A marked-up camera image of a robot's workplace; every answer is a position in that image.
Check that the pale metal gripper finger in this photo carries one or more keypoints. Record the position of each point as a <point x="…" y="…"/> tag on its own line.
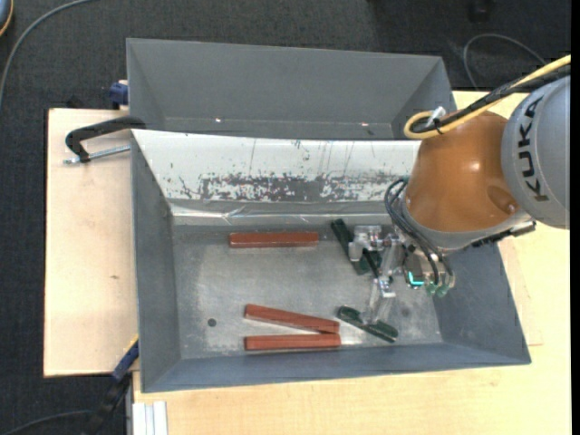
<point x="367" y="234"/>
<point x="384" y="288"/>

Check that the dark green flat block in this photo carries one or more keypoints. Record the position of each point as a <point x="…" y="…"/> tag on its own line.
<point x="341" y="234"/>
<point x="386" y="331"/>

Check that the red-brown flat block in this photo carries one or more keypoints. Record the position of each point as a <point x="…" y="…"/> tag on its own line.
<point x="290" y="342"/>
<point x="290" y="318"/>
<point x="272" y="238"/>

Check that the grey metal bin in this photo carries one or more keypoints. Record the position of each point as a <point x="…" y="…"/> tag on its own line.
<point x="272" y="279"/>

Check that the pale wood board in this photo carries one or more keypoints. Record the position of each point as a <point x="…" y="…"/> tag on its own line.
<point x="86" y="252"/>

